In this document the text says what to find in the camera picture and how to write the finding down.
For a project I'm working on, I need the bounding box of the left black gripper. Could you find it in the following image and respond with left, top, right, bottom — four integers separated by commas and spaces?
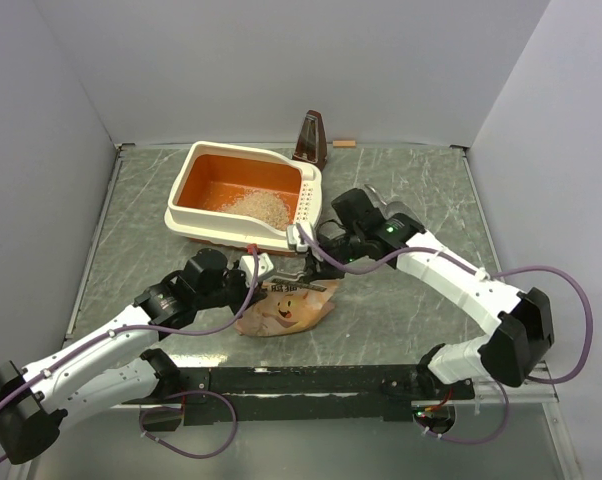
195, 258, 267, 318

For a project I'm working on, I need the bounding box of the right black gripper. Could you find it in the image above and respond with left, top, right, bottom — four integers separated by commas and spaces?
303, 227, 366, 282

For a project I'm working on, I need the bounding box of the peach cat litter bag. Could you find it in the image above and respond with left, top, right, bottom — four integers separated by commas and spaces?
234, 280, 340, 337

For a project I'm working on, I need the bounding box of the wooden ruler with crown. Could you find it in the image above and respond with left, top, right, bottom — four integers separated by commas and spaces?
269, 272, 327, 292

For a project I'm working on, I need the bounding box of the white orange litter box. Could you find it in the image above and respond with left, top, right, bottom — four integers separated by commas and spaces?
164, 141, 322, 255

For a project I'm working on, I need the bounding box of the silver metal scoop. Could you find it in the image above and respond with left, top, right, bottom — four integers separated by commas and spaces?
363, 184, 413, 219

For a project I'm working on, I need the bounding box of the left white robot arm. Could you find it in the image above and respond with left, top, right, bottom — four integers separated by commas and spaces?
0, 246, 274, 464

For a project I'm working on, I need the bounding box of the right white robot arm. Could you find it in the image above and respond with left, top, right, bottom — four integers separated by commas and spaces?
286, 185, 554, 399

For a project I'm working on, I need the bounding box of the clean litter pile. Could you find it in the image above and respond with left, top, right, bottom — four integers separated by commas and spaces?
217, 191, 290, 230

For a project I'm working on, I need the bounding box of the small wooden block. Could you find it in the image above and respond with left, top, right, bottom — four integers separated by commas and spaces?
332, 140, 357, 148

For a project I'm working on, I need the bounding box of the brown wooden metronome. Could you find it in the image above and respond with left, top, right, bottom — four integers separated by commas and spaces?
292, 110, 328, 171

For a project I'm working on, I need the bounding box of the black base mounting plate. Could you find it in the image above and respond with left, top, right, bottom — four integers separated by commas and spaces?
138, 364, 475, 426

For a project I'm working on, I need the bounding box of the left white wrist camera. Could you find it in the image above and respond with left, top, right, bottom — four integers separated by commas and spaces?
239, 253, 275, 285

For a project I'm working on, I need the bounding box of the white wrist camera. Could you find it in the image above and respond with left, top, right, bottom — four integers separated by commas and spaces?
286, 221, 316, 254
239, 253, 275, 285

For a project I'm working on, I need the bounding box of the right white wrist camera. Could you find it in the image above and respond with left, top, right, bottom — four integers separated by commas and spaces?
286, 221, 316, 254

